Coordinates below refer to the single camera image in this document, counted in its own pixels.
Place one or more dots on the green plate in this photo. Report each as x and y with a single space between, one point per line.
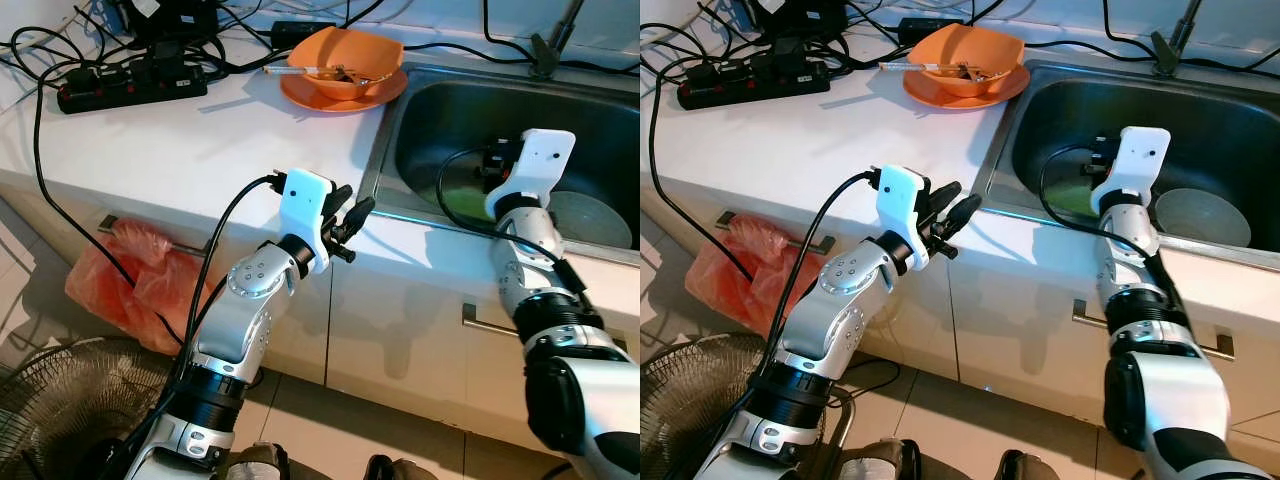
465 200
1070 195

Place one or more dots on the white bowl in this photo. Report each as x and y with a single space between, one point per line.
595 220
1205 218

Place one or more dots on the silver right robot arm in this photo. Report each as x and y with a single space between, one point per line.
1125 250
530 250

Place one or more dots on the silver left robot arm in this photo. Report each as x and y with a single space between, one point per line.
845 295
245 300

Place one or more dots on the white kitchen cabinet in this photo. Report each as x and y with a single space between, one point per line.
400 320
1000 320

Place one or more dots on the stainless steel sink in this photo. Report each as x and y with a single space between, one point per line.
1060 120
450 120

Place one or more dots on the orange plate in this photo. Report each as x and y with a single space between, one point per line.
960 102
340 105

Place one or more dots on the chrome sink faucet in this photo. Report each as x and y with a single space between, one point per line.
545 62
1165 58

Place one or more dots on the white tipped wooden chopstick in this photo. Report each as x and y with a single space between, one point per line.
295 70
915 67

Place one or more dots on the orange bowl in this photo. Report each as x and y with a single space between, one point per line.
345 50
965 48

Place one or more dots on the small black adapter brick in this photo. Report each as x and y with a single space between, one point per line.
925 30
300 33

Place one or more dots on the red plastic bag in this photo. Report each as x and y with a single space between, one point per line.
120 290
730 285

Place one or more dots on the black power strip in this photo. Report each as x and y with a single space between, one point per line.
130 88
750 85

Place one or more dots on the large black power adapter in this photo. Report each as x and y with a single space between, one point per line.
795 12
175 15

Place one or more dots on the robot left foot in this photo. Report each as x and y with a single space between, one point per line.
255 465
880 463

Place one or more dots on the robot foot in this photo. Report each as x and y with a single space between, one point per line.
395 470
255 465
1025 469
880 463

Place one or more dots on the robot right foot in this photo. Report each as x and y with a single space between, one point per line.
395 470
1025 469

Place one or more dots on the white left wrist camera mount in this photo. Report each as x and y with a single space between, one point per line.
305 205
900 200

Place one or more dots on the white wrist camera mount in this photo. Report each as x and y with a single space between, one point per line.
1140 160
900 200
305 205
540 165

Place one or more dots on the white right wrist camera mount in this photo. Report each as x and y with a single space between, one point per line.
540 165
1140 160

